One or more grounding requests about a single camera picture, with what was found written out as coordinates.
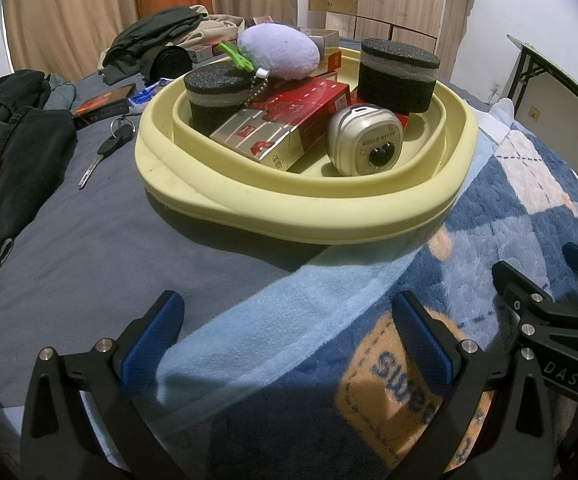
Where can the plain red cigarette pack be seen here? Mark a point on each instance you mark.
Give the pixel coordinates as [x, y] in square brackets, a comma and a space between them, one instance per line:
[402, 121]

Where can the blue snack packet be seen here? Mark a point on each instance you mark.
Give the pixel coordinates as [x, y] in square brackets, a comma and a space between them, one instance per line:
[149, 94]

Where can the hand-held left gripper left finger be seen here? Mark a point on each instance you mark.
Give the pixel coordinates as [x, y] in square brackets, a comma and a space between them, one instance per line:
[151, 345]

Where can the beige garment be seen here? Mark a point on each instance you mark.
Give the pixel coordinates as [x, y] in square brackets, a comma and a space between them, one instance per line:
[219, 22]

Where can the blue plaid fleece blanket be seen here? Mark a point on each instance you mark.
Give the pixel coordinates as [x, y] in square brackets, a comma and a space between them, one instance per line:
[494, 210]

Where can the beige heart button gadget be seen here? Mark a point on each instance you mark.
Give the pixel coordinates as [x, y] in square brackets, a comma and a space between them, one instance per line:
[364, 142]

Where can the grey bed sheet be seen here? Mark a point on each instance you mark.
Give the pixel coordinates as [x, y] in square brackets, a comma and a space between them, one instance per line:
[119, 240]

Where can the small black sponge puck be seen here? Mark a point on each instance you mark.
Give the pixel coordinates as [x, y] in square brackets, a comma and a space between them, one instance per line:
[214, 100]

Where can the red gold cigarette pack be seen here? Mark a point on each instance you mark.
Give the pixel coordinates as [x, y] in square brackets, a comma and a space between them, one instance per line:
[259, 140]

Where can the dark box orange print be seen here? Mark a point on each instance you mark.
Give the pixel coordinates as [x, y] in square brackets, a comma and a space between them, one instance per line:
[104, 105]

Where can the black folding table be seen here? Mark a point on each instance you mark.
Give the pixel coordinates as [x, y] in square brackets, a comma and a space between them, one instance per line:
[569, 90]

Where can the black round speaker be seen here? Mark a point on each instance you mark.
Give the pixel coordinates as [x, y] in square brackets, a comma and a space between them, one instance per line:
[173, 61]

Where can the black headed key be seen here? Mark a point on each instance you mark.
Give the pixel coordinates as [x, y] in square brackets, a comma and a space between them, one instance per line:
[111, 145]

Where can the black jacket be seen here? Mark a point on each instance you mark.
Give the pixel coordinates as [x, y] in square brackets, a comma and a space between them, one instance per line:
[24, 160]

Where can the large black sponge puck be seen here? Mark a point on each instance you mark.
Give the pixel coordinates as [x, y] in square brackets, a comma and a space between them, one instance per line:
[399, 75]

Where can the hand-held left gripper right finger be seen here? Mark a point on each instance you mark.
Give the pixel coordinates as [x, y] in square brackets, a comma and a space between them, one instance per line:
[419, 342]

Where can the dark green jacket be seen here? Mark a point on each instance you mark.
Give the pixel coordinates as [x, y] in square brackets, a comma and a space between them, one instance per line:
[149, 35]

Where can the red silver cigarette pack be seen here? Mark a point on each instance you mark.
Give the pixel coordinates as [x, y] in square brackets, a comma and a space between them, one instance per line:
[321, 40]

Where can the yellow collapsible basin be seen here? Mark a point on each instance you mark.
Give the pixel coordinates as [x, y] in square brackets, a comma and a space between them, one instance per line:
[269, 200]

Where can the grey teal cloth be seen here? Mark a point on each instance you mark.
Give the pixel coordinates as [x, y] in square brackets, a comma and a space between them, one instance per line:
[61, 91]

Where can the wall socket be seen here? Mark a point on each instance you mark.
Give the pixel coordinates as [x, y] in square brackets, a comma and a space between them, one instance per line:
[534, 113]

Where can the dark red cigarette box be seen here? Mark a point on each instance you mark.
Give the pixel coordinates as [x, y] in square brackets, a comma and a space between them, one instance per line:
[304, 105]

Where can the beige curtain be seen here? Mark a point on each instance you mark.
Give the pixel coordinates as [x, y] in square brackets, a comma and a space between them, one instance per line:
[59, 10]

